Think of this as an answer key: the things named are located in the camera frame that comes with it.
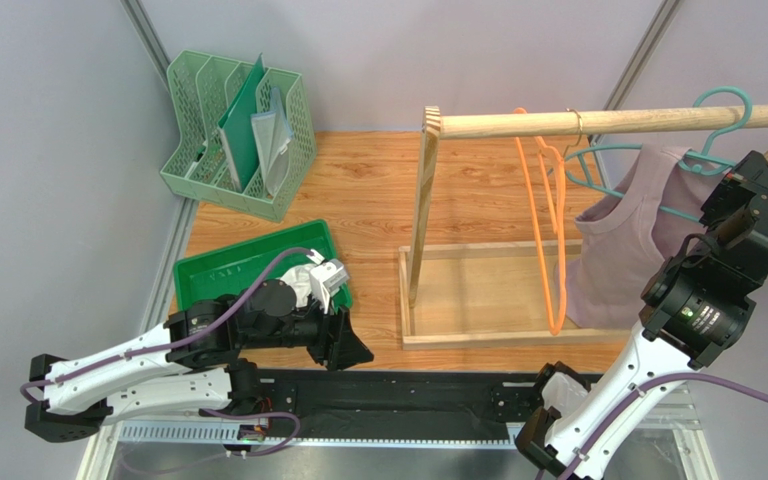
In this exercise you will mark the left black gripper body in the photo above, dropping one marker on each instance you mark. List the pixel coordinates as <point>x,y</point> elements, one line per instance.
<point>321,351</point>

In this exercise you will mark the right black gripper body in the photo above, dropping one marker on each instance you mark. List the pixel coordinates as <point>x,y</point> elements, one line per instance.
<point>763,192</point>

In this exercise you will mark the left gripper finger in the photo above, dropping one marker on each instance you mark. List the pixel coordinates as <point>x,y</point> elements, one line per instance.
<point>351,351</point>
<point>343,335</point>

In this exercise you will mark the white tank top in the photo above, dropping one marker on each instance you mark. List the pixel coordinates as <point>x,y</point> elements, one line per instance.
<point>298,279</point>

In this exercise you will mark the teal hanger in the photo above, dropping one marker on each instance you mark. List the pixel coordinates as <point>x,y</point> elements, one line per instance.
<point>700,163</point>

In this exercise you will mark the mauve tank top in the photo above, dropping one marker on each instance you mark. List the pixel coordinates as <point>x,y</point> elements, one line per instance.
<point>628,236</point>

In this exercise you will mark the orange velvet hanger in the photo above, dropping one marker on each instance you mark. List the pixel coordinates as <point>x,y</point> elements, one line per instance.
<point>553,176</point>

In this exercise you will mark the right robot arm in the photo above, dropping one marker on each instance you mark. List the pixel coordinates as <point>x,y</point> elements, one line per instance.
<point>696,306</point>

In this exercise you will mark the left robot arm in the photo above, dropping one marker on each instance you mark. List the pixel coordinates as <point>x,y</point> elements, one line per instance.
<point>192,362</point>

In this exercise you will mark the green plastic tray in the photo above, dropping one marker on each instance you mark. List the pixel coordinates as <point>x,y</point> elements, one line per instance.
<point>231,269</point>

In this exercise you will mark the wooden clothes rack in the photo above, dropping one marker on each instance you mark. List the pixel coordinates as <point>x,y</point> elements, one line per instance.
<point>489,294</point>

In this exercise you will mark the grey mesh pouch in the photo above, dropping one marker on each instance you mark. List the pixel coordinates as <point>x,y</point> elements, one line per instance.
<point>273,135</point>

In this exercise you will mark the dark green folder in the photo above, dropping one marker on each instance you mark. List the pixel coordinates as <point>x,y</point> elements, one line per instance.
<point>236,131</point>

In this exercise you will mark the light green file organizer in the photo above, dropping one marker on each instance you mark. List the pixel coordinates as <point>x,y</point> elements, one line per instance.
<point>202,86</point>

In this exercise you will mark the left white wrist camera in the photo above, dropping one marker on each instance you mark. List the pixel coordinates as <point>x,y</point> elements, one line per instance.
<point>326,279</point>

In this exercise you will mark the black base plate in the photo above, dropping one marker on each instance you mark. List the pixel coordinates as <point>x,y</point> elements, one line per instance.
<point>394,405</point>

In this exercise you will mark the aluminium frame rail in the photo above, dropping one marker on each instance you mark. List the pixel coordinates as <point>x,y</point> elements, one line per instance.
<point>187,445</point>

